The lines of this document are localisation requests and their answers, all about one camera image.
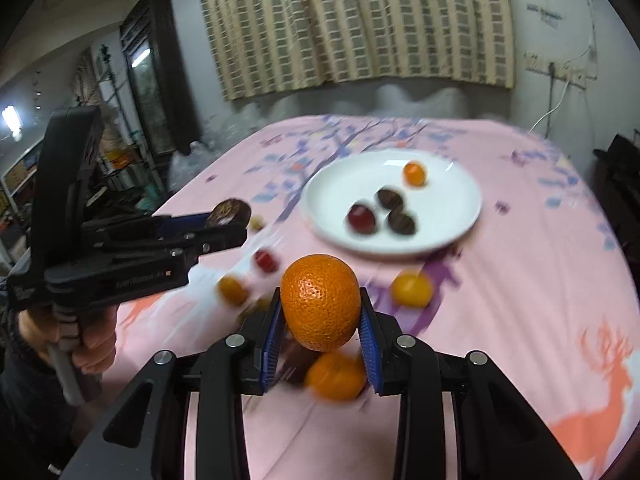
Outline small orange mandarin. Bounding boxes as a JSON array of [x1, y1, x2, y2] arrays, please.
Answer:
[[391, 271, 433, 308]]

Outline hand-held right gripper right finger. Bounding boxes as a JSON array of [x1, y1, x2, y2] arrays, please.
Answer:
[[357, 287, 583, 480]]

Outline white power cable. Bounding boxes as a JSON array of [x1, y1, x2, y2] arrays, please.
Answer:
[[529, 77, 571, 136]]

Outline white wall outlet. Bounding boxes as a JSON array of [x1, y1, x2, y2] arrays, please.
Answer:
[[524, 51, 552, 76], [552, 62, 586, 88]]

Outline person's left hand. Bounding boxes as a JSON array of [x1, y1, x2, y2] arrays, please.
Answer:
[[19, 302, 119, 376]]

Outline pink printed blanket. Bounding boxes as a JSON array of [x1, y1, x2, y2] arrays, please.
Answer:
[[102, 114, 640, 480]]

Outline white round plate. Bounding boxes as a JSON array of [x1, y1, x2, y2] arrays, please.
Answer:
[[299, 149, 483, 256]]

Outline bright lamp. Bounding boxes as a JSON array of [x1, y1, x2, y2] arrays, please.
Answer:
[[1, 105, 23, 138]]

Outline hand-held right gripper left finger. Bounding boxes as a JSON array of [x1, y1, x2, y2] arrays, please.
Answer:
[[60, 287, 286, 480]]

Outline dark brown passion fruit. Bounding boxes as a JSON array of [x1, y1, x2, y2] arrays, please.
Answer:
[[376, 187, 406, 212], [207, 199, 252, 227], [280, 345, 313, 386], [387, 210, 418, 236]]

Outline small orange kumquat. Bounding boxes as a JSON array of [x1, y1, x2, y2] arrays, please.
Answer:
[[403, 160, 427, 186], [216, 275, 249, 306]]

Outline dark red plum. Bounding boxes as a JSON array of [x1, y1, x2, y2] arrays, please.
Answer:
[[346, 202, 377, 235]]

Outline dark wooden glass cabinet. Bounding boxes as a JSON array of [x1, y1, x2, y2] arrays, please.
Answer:
[[119, 0, 201, 158]]

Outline beige checked curtain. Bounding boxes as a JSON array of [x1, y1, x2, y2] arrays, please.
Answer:
[[194, 0, 516, 102]]

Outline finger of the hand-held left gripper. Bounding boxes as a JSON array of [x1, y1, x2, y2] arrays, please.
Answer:
[[100, 223, 249, 267], [82, 212, 216, 241]]

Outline red cherry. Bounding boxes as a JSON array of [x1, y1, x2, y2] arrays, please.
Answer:
[[252, 249, 278, 276]]

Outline large orange mandarin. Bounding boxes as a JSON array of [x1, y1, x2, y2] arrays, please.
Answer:
[[280, 254, 362, 352]]

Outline clear plastic bag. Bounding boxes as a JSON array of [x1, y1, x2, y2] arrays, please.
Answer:
[[167, 140, 221, 193]]

